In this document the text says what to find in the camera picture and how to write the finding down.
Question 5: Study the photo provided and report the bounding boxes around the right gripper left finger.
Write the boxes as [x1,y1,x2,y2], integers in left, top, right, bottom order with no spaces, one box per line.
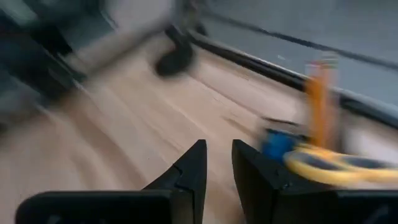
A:
[15,139,208,224]

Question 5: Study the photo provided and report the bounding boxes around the blue binder clip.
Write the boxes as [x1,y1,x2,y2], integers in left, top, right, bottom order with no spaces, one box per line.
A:
[260,128,301,163]

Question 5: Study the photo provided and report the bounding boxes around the black mesh desk organizer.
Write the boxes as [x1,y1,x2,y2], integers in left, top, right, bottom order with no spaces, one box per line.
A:
[257,115,398,190]

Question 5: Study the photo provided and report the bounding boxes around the black gooseneck desk lamp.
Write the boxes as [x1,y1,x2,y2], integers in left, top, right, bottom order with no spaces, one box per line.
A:
[154,0,206,78]

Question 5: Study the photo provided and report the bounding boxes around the orange pencil with eraser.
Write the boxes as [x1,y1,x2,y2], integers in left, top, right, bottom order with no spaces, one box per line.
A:
[304,55,340,147]

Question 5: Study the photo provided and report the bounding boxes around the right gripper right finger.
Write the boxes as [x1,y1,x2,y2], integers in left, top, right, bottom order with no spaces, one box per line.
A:
[231,139,398,224]

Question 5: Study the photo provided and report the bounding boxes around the yellow-handled scissors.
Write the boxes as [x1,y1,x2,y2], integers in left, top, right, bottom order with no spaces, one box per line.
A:
[282,142,398,189]

